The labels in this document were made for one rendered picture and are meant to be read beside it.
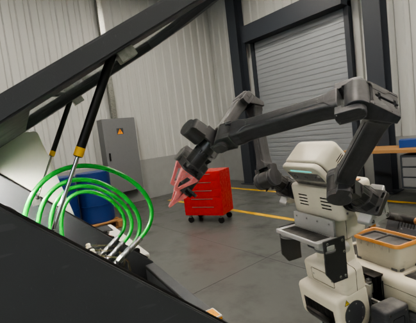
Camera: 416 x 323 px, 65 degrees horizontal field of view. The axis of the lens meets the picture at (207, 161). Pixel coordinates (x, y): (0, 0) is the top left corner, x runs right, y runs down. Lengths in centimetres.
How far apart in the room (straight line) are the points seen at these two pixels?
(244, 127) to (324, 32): 685
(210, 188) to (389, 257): 394
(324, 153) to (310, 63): 661
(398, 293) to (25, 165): 151
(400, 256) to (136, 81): 767
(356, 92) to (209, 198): 458
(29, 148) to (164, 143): 748
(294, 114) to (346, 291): 78
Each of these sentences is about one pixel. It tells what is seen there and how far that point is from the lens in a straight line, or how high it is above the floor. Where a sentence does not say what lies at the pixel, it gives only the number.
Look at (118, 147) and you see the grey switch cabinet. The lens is 777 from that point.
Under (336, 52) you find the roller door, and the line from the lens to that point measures 752.
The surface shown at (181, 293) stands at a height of 95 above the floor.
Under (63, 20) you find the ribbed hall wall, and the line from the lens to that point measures 829.
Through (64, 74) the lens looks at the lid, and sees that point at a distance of 66.
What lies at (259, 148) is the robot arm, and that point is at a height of 137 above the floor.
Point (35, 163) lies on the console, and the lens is 136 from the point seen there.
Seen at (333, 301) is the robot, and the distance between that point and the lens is 141.
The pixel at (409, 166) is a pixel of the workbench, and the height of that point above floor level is 63.
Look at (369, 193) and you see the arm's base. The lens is 119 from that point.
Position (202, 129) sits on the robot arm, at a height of 148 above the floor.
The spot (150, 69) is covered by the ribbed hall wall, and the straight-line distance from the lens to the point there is 882.
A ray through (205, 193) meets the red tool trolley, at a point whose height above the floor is 51.
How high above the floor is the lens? 147
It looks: 5 degrees down
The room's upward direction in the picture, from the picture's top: 7 degrees counter-clockwise
